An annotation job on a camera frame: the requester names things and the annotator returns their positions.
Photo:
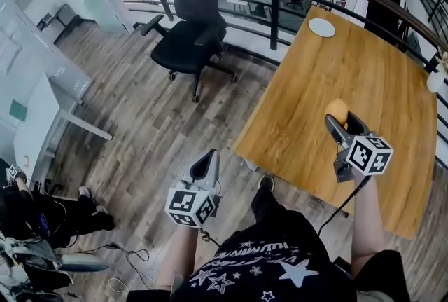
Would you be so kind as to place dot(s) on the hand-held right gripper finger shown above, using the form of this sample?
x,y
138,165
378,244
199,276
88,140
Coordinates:
x,y
336,129
357,123

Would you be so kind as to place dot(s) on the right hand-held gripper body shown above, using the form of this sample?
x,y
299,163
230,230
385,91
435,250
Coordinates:
x,y
369,155

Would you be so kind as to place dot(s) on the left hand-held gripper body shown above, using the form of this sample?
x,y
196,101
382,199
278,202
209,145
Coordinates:
x,y
189,206

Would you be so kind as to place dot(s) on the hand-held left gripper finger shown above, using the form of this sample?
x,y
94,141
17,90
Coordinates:
x,y
214,171
201,167

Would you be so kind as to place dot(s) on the round orange food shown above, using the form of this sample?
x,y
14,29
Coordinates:
x,y
336,110

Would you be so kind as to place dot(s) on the white round plate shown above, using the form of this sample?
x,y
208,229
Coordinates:
x,y
321,27

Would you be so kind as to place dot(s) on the person's left forearm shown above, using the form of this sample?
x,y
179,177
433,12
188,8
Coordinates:
x,y
178,258

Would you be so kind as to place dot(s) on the person's right forearm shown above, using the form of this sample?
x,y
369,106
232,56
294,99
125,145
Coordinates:
x,y
367,223

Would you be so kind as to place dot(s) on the white table leg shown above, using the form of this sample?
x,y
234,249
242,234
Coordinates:
x,y
251,164

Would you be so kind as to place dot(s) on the person's black shoe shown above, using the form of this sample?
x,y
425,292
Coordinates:
x,y
266,182

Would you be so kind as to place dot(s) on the person's black trouser leg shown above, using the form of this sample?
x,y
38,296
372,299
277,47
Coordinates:
x,y
276,213

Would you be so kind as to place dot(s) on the white vase with dried flowers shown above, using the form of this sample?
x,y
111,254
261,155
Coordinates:
x,y
435,80

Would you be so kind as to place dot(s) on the person's black star-print shirt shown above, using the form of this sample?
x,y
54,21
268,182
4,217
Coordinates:
x,y
266,269

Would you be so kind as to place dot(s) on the black mesh office chair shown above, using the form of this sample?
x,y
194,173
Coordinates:
x,y
192,38

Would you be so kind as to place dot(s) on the white drawer cabinet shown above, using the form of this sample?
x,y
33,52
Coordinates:
x,y
70,80

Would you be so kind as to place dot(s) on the white desk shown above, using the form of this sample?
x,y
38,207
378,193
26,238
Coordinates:
x,y
38,125

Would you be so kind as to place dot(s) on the pile of bags and clothing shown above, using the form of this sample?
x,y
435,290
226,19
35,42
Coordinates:
x,y
28,265

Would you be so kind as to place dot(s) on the green panel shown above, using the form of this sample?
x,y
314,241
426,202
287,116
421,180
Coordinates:
x,y
18,110

